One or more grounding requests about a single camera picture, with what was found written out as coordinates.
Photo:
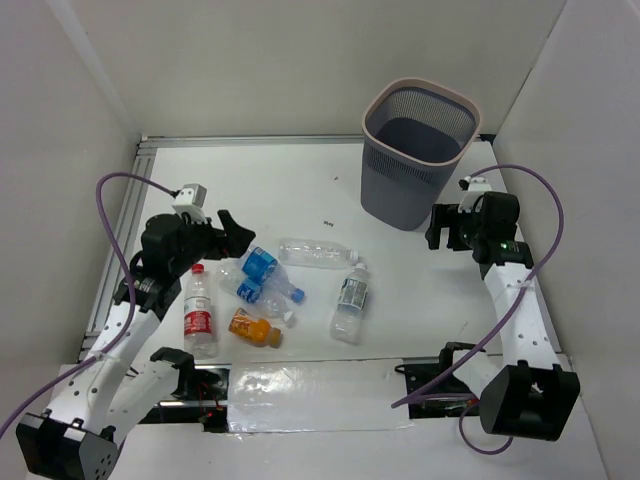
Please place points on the grey mesh waste bin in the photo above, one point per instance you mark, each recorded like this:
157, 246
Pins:
415, 133

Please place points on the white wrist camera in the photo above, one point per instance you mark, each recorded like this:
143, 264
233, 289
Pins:
188, 204
473, 188

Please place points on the clear bottle white blue label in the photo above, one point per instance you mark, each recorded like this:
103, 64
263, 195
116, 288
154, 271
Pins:
347, 319

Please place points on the clear tape sheet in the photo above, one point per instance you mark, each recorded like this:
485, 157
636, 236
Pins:
325, 396

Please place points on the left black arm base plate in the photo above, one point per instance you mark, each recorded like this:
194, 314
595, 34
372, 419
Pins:
204, 404

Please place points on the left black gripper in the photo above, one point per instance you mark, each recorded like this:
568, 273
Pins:
215, 240

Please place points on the red label water bottle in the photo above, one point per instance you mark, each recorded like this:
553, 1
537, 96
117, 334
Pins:
199, 325

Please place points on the orange juice bottle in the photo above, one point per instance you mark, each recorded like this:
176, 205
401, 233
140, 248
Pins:
254, 330

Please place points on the blue label bottle white cap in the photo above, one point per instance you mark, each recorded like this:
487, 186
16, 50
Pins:
266, 302

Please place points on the clear unlabelled plastic bottle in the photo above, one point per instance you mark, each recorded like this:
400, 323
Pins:
316, 254

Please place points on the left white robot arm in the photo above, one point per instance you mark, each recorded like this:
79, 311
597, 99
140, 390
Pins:
81, 433

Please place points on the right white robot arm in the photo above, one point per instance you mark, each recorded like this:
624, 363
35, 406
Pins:
530, 395

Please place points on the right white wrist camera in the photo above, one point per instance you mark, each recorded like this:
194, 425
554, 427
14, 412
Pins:
473, 188

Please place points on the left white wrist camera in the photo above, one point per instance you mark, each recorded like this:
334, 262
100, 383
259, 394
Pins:
188, 204

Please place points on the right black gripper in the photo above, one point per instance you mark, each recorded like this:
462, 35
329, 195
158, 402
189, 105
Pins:
443, 217

